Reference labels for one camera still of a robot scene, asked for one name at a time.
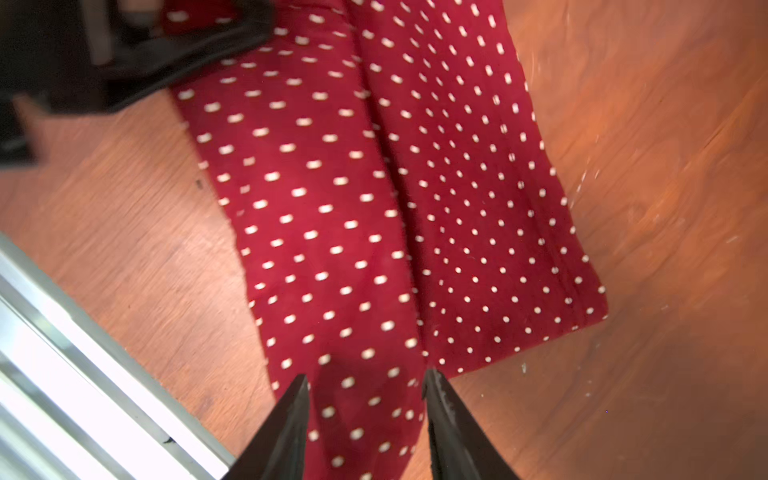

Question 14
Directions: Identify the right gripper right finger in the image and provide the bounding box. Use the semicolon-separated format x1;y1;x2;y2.
422;369;519;480

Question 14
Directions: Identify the red polka dot skirt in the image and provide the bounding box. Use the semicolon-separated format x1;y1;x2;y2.
172;1;608;479

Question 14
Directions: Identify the aluminium mounting rail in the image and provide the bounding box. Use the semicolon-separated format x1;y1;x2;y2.
1;238;235;479

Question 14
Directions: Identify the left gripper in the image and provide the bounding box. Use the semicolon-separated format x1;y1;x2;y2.
1;1;275;167

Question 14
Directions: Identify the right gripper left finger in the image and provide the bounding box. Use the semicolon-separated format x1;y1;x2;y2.
222;374;310;480

